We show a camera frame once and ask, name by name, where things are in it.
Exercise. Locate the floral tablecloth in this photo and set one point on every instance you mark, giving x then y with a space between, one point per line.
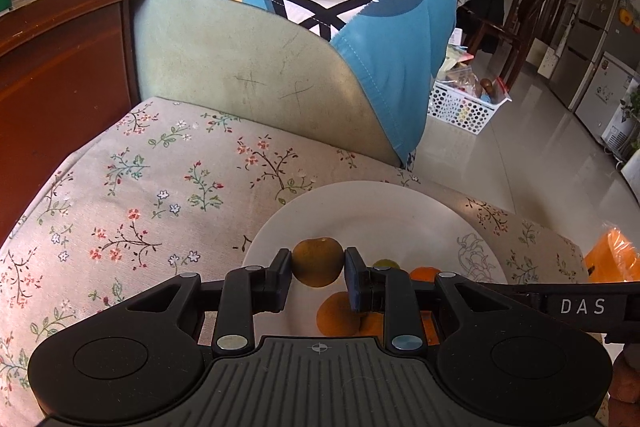
175 187

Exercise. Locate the small green fruit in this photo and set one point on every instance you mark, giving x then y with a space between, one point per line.
385 264

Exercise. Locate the pale green sofa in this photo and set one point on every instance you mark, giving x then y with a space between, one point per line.
250 63

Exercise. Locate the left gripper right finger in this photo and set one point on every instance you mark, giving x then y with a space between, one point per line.
388 292

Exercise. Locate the white floral plate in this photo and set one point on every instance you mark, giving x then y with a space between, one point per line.
382 221

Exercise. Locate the lone small tangerine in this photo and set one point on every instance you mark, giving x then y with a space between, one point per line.
336 318

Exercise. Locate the refrigerator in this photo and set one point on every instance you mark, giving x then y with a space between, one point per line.
598 60

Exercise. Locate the orange plastic bag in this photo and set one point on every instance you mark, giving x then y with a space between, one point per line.
613 259

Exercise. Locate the person right hand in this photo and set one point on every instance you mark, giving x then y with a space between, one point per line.
623 405

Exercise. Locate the dark wooden chair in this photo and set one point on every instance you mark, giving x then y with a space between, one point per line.
520 40

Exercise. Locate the red wooden cabinet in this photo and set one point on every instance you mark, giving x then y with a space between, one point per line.
67 74

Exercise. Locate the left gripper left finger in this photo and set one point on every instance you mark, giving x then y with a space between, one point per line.
248 291

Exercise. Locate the tangerine top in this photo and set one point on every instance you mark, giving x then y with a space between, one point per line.
424 274

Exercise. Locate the white perforated basket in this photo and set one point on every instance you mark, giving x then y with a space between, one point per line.
462 110

